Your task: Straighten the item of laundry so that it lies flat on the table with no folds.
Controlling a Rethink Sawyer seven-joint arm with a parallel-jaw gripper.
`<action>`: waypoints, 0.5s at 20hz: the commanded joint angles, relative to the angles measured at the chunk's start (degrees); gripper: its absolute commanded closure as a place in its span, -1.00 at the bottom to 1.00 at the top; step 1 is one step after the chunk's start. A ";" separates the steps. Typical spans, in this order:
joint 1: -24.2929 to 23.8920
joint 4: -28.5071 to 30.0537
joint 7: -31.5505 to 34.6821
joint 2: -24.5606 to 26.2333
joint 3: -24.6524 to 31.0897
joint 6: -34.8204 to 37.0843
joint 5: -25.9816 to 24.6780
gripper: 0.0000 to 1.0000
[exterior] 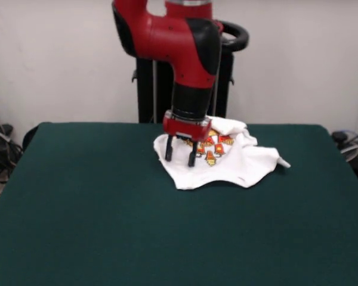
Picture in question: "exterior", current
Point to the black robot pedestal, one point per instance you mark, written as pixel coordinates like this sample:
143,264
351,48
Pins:
226,83

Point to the dark green table cloth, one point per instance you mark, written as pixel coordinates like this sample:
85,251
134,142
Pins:
107,226

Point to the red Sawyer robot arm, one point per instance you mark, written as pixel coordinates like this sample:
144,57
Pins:
179,44

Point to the grey swivel chair base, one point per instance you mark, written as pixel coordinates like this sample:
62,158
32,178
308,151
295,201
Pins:
350,153

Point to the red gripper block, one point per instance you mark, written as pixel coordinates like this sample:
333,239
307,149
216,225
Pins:
185,129

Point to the black rounded chair part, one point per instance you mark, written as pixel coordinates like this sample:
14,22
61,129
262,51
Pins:
30,137

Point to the white printed T-shirt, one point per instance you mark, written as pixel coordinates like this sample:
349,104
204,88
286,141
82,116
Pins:
241,167

